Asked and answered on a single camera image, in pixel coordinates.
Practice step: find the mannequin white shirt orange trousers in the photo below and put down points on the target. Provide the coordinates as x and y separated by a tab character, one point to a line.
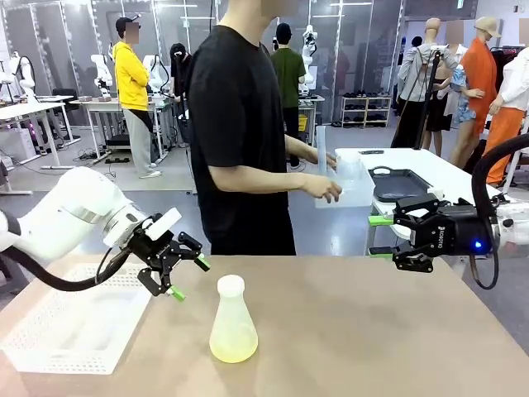
506	124

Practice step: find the white humanoid robot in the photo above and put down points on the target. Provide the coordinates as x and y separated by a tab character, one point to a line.
157	74

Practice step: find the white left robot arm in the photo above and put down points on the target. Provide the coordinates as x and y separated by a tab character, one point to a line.
70	211

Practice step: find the person in black cap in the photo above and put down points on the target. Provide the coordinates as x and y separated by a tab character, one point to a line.
182	82

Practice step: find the clear graduated cylinder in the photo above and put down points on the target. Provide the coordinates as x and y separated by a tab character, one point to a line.
321	144

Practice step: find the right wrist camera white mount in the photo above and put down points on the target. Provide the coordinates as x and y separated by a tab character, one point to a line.
436	193

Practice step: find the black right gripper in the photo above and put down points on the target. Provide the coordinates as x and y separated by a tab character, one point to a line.
454	233

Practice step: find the mannequin in floral dress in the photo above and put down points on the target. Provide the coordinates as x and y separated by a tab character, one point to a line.
463	103

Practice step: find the long white lab table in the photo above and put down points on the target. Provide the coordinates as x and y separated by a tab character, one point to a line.
29	109

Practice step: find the black rectangular tray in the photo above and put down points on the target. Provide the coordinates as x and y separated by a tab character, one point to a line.
398	184

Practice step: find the person's left hand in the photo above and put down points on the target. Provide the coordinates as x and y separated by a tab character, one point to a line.
327	160

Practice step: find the black tripod stand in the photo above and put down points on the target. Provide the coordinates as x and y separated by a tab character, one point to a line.
430	82

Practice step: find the person's right forearm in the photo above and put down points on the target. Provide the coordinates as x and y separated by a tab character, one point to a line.
264	180

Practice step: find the person in green shirt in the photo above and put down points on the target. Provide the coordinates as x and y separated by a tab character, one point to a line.
289	70

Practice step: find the white perforated plastic basket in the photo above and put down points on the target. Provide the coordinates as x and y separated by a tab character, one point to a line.
355	194
62	331

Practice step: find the dark smartphone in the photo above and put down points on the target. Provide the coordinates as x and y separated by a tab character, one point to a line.
370	151

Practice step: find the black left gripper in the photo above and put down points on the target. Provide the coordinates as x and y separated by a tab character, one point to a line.
155	252

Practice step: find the person in black t-shirt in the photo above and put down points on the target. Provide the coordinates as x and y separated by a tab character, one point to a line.
239	144

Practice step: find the mannequin in orange dress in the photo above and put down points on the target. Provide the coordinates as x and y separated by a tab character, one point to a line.
477	82

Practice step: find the person's right hand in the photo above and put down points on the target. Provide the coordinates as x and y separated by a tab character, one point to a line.
324	189

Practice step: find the shoe rack with shoes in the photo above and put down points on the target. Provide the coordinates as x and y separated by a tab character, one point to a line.
368	109

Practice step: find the person's left forearm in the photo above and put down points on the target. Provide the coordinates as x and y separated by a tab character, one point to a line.
301	149

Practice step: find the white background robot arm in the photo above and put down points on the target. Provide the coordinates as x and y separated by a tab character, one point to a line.
25	74

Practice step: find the person in yellow hoodie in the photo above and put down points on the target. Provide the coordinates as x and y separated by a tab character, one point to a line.
132	78

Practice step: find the translucent plastic conical flask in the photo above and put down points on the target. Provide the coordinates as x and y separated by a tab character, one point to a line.
233	331

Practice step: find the mannequin in grey jacket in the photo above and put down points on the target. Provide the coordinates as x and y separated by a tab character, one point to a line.
421	74

